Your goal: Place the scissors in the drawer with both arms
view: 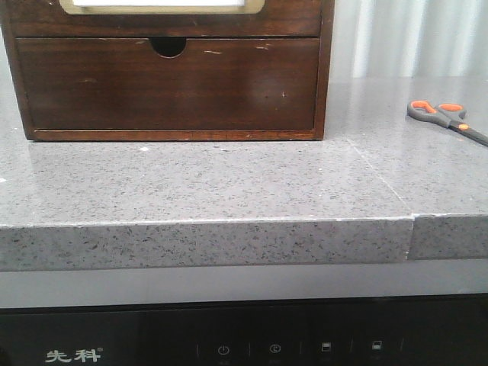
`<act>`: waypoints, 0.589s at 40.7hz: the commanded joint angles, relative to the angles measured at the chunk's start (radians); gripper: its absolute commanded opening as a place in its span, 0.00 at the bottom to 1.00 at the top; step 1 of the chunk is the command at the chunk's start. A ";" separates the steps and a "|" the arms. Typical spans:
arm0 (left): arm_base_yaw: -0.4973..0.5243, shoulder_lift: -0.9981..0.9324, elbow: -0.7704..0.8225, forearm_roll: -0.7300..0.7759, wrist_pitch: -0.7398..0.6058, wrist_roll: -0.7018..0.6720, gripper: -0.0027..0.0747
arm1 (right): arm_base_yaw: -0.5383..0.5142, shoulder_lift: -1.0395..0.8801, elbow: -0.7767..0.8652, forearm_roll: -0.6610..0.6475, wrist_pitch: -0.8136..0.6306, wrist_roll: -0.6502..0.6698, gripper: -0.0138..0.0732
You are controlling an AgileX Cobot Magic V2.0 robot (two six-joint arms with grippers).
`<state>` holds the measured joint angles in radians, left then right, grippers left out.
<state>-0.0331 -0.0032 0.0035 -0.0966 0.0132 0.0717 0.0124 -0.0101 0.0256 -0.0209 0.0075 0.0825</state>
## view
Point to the dark wooden drawer cabinet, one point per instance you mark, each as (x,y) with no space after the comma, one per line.
(171,46)

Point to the black appliance control panel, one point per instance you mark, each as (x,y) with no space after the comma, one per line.
(418,330)

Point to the wooden drawer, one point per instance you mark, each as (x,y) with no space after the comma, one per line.
(276,19)
(214,84)

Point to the grey orange scissors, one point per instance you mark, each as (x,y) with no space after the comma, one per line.
(447,115)

